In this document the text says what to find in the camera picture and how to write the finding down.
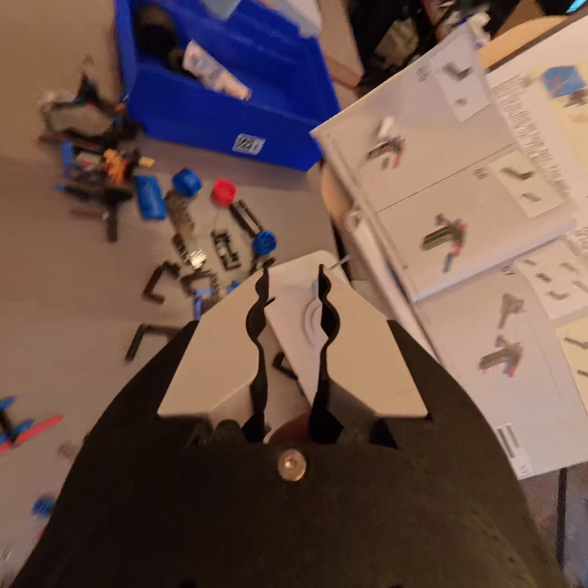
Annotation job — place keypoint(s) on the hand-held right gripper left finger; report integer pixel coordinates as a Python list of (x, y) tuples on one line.
[(206, 367)]

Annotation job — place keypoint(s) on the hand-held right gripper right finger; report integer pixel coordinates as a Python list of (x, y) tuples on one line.
[(376, 367)]

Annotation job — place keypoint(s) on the small beam and pins assembly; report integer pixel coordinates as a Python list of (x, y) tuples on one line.
[(36, 425)]

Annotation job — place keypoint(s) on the grey desk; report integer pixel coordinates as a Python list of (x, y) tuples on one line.
[(69, 321)]

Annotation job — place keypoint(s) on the blue and black brick assembly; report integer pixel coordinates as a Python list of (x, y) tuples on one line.
[(202, 298)]

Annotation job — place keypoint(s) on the blue wheel hub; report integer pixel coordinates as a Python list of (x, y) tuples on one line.
[(186, 181), (264, 242)]

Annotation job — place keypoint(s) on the black cylindrical toy piece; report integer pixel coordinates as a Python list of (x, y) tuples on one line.
[(243, 218)]

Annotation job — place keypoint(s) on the long black beam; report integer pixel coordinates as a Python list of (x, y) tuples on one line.
[(179, 216)]

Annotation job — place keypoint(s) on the red wheel hub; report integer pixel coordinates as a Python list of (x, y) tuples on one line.
[(223, 192)]

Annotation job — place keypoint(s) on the blue ribbed panel brick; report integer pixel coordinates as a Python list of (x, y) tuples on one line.
[(149, 197)]

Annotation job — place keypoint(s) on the open instruction booklet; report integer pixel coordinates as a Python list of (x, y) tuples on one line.
[(459, 206)]

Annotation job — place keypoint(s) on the partly built toy truck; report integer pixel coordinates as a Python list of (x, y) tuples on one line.
[(92, 138)]

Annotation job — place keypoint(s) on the blue plastic bin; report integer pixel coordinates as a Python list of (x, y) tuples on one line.
[(275, 115)]

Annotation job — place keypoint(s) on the white plastic packet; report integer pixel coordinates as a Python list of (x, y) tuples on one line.
[(216, 76)]

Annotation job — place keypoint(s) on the black toy tyre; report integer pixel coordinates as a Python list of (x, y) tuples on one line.
[(156, 32)]

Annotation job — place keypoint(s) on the black rectangular frame brick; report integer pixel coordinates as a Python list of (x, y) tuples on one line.
[(225, 250)]

